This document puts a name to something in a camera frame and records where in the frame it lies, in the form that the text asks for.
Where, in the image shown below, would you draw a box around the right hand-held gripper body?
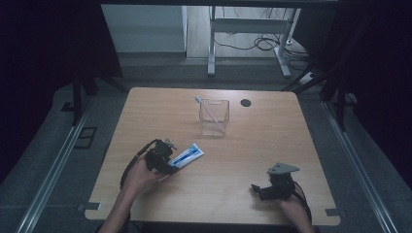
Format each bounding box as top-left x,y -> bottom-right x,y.
259,161 -> 301,201

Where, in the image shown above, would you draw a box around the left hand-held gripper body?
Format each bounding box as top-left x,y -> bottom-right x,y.
144,138 -> 178,175

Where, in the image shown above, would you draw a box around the blue and white toothpaste tube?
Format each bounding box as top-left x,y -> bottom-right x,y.
167,143 -> 205,170

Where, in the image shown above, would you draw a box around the pink toothbrush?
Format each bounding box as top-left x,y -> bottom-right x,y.
194,95 -> 219,124

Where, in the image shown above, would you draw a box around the clear plastic cup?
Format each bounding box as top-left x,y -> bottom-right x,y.
198,98 -> 231,138

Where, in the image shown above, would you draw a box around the person's right hand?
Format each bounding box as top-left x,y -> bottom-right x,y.
279,195 -> 309,221

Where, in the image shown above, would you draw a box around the person's left hand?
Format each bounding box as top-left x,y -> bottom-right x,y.
123,155 -> 167,196

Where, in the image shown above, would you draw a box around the black metal stand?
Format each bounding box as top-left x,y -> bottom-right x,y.
281,62 -> 350,132
71,66 -> 130,127

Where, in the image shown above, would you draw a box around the black square floor plate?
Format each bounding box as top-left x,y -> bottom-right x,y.
60,101 -> 76,113

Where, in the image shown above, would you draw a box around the white power strip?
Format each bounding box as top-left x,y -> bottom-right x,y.
298,71 -> 317,86

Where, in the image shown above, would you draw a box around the dark curtain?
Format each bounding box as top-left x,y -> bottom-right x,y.
292,0 -> 412,190
0,0 -> 124,183

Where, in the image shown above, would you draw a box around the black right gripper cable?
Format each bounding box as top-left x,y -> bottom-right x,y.
292,181 -> 314,227

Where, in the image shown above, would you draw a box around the metal floor rail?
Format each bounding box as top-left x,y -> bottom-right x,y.
321,100 -> 398,233
15,96 -> 95,233

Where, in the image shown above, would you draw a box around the black floor cables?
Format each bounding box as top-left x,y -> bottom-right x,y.
213,7 -> 313,72

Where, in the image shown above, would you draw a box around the white metal desk frame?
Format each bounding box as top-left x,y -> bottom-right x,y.
207,5 -> 301,79

